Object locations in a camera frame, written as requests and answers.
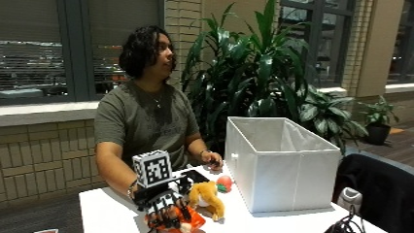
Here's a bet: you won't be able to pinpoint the white marker cube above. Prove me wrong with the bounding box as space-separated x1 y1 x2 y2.
131 150 175 189

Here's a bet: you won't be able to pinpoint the broad-leaf green plant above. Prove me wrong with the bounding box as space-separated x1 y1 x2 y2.
297 84 370 155

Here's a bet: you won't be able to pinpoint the grey stone window ledge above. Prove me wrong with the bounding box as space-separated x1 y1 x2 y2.
0 100 101 128

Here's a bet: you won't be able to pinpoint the black cables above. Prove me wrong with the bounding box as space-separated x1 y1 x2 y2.
324 205 368 233

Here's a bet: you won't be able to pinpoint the metal wrist bracelet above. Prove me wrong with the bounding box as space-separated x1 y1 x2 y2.
125 180 140 202

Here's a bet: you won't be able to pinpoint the black flat device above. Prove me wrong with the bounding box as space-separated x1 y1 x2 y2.
183 169 211 185

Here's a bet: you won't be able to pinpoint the the person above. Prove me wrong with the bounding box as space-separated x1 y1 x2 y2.
93 24 225 203

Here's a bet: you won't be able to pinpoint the small green potted plant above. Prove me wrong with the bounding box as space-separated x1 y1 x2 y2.
356 95 401 128

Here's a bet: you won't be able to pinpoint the black plant pot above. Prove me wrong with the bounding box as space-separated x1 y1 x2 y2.
365 123 392 147

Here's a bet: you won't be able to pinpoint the narrow window with blinds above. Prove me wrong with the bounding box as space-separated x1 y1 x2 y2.
87 0 165 101

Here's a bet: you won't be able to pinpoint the white fabric storage box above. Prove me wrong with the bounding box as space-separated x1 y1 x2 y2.
224 116 344 215

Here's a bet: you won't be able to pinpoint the yellow plush toy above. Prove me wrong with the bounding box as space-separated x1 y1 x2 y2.
188 181 227 222

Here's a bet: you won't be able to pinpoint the thin pendant necklace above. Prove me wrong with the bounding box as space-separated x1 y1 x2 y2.
136 84 165 110

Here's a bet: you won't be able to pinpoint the tall dark-framed window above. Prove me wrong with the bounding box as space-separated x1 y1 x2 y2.
278 0 357 89

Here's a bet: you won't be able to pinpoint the red toy tomato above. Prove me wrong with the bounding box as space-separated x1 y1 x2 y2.
215 175 235 194

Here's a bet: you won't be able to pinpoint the wide window with blinds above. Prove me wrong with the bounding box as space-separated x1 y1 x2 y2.
0 0 69 105

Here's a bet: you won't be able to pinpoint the tall green leafy plant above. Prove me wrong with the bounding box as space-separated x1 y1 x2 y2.
180 0 313 153

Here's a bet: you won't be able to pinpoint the white grey device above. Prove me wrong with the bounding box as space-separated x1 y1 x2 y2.
336 186 364 216

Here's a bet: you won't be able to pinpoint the orange plush toy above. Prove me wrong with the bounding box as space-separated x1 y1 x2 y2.
144 207 208 233

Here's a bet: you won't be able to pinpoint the dark window at edge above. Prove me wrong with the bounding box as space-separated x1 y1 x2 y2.
386 0 414 85

